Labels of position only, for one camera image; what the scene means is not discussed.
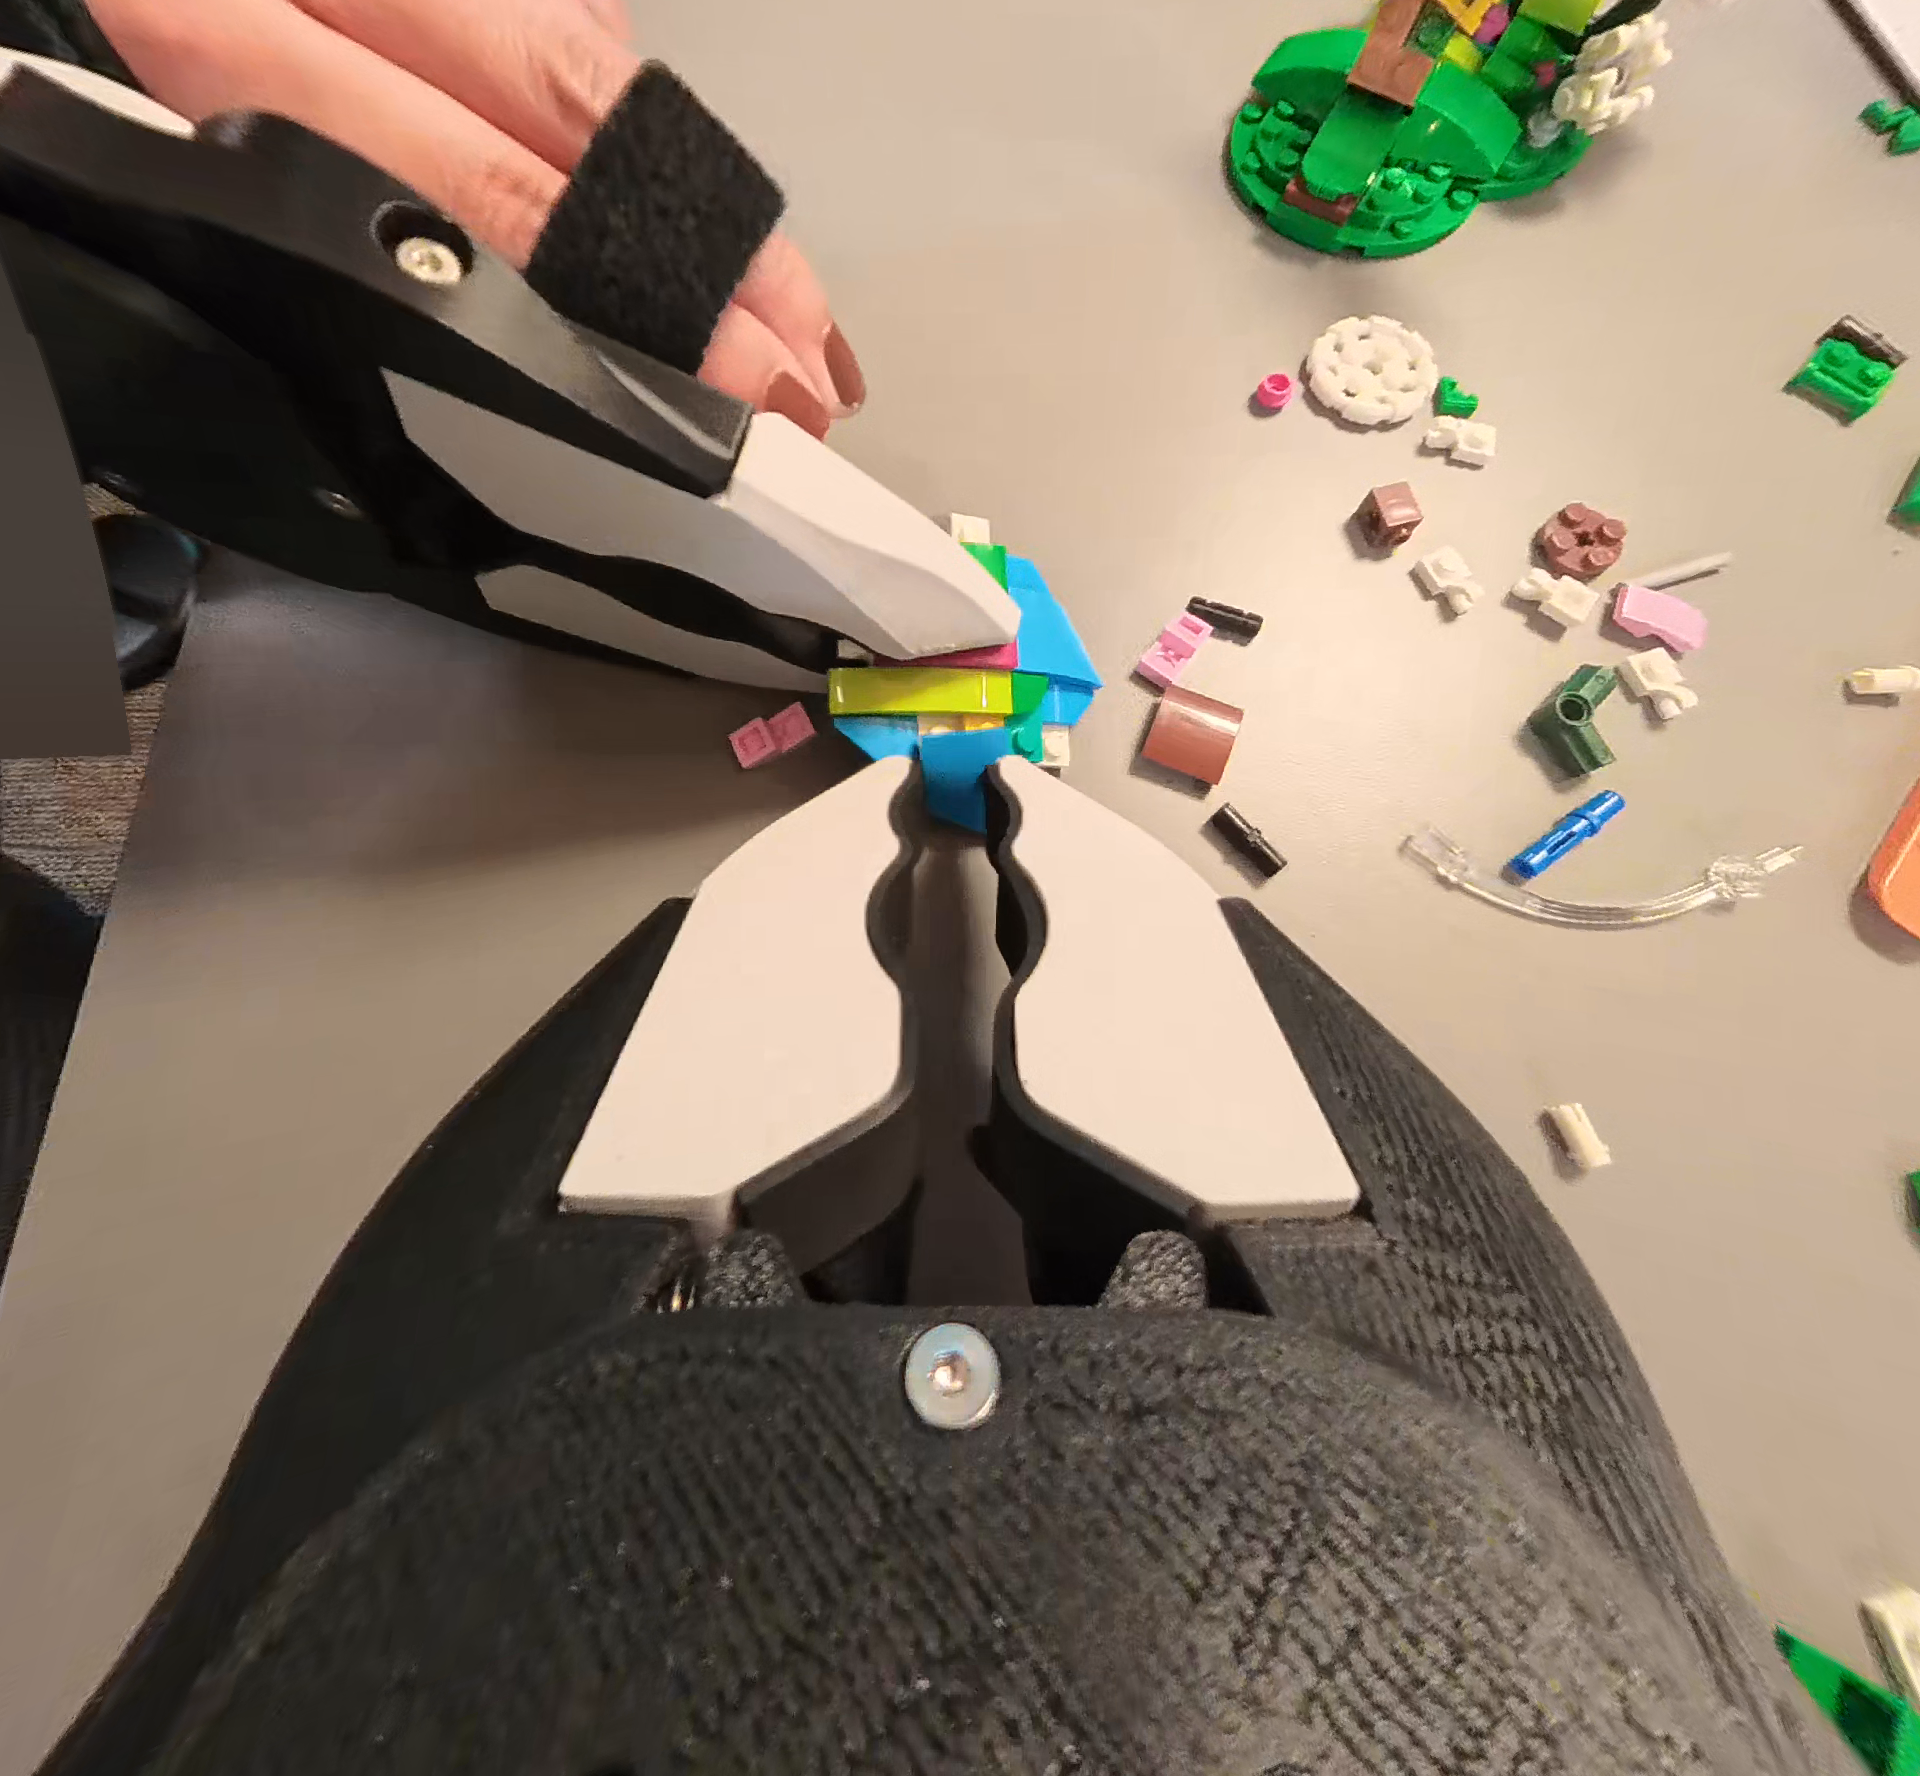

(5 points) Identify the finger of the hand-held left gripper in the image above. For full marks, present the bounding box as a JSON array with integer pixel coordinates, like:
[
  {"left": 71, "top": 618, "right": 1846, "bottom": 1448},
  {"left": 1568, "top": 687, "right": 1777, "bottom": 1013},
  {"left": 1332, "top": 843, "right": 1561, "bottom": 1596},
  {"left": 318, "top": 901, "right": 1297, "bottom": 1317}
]
[
  {"left": 474, "top": 562, "right": 843, "bottom": 695},
  {"left": 385, "top": 367, "right": 1026, "bottom": 663}
]

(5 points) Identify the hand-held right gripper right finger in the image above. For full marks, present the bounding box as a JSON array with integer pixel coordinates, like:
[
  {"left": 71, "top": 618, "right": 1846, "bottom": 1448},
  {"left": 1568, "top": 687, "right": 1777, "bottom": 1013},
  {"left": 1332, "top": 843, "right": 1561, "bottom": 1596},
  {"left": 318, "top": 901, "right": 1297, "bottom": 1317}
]
[{"left": 983, "top": 755, "right": 1365, "bottom": 1231}]

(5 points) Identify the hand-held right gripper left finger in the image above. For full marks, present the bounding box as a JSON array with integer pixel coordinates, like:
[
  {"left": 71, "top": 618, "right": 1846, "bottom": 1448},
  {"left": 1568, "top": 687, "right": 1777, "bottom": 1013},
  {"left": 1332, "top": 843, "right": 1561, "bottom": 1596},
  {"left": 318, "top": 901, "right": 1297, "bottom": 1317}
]
[{"left": 559, "top": 755, "right": 927, "bottom": 1231}]

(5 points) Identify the colourful lego wing assembly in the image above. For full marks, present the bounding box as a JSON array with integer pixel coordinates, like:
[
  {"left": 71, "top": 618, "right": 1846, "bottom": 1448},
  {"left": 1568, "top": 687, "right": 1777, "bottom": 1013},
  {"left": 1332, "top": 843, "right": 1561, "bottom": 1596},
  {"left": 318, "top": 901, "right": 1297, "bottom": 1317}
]
[{"left": 826, "top": 514, "right": 1105, "bottom": 768}]

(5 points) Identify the blue curved lego piece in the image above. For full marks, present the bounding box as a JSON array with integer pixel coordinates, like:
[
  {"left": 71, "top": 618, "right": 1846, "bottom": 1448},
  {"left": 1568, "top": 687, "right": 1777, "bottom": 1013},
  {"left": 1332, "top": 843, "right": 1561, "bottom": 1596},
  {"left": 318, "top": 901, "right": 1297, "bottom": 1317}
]
[{"left": 914, "top": 728, "right": 1003, "bottom": 836}]

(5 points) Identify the brown curved lego slope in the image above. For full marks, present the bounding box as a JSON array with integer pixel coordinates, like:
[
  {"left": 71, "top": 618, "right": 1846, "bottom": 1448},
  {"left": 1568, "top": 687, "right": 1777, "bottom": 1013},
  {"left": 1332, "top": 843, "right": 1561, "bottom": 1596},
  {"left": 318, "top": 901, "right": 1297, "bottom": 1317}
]
[{"left": 1143, "top": 687, "right": 1250, "bottom": 790}]

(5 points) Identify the transparent curved lego bar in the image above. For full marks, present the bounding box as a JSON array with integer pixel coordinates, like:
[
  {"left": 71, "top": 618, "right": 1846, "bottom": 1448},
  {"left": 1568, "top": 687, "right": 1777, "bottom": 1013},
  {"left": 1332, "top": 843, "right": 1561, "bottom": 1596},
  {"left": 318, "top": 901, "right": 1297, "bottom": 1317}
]
[{"left": 1401, "top": 823, "right": 1802, "bottom": 932}]

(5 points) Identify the blue lego pin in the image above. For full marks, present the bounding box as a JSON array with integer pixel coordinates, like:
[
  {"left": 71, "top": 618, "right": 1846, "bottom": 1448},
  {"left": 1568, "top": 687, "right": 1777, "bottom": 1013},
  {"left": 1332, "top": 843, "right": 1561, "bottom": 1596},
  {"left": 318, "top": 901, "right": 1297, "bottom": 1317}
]
[{"left": 1509, "top": 790, "right": 1630, "bottom": 883}]

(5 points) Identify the dark green lego connector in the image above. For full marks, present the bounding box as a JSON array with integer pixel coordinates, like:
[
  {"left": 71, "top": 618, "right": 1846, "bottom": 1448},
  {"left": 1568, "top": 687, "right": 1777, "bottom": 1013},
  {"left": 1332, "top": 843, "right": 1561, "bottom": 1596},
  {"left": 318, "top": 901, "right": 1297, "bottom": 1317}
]
[{"left": 1528, "top": 663, "right": 1624, "bottom": 780}]

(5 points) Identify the lego model on green base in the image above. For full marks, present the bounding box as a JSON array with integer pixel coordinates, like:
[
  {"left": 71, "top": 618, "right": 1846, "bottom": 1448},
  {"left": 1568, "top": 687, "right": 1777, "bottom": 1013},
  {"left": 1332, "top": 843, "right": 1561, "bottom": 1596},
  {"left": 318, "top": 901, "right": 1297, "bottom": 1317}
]
[{"left": 1228, "top": 0, "right": 1895, "bottom": 259}]

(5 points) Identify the brown round lego plate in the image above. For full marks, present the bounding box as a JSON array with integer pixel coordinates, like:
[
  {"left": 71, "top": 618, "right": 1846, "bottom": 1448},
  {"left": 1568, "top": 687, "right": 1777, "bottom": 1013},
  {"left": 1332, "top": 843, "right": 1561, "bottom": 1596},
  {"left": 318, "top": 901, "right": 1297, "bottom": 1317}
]
[{"left": 1536, "top": 501, "right": 1633, "bottom": 582}]

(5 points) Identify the pink lego slope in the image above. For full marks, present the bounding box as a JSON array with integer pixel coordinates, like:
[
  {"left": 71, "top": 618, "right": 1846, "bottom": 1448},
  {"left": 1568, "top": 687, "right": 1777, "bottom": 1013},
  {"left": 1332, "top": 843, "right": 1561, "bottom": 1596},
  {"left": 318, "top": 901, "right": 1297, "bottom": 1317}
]
[{"left": 1611, "top": 581, "right": 1711, "bottom": 654}]

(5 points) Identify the orange lego piece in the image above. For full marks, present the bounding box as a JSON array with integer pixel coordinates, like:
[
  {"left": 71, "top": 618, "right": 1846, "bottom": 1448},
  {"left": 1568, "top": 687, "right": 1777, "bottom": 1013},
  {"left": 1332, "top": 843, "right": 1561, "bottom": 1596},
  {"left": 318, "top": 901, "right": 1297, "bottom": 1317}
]
[{"left": 1867, "top": 780, "right": 1920, "bottom": 941}]

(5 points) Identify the green and black lego piece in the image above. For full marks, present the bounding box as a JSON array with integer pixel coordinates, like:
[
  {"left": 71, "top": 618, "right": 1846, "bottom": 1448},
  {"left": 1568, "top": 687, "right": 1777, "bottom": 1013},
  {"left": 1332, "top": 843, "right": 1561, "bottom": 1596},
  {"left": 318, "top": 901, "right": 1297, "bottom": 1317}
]
[{"left": 1786, "top": 317, "right": 1913, "bottom": 424}]

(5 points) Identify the green lego leaf piece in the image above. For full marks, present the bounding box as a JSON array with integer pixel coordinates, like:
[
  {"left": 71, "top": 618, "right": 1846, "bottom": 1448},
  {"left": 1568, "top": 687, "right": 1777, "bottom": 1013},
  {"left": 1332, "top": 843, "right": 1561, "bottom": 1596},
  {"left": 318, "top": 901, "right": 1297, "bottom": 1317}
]
[{"left": 1774, "top": 1627, "right": 1920, "bottom": 1776}]

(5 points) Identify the person's left hand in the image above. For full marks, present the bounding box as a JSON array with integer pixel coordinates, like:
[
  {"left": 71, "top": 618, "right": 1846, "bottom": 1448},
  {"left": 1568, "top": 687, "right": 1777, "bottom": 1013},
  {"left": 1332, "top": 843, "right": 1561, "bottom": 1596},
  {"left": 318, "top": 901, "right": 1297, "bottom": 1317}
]
[{"left": 88, "top": 0, "right": 868, "bottom": 444}]

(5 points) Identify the black office chair base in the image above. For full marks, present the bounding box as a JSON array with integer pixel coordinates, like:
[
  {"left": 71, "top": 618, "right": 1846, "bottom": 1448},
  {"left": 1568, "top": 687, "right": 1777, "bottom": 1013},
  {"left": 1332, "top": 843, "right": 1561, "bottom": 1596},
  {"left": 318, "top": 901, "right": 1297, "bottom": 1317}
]
[{"left": 94, "top": 516, "right": 200, "bottom": 687}]

